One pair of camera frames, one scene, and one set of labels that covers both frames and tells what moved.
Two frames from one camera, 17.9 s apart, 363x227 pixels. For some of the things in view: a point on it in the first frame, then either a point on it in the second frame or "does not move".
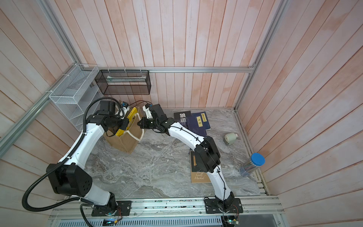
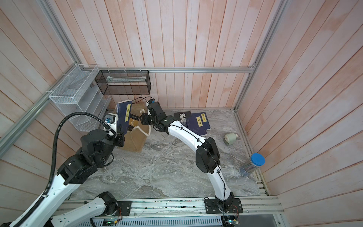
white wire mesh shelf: (77, 92) does not move
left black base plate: (122, 208) does not move
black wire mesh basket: (124, 82) does not move
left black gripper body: (119, 123) to (119, 140)
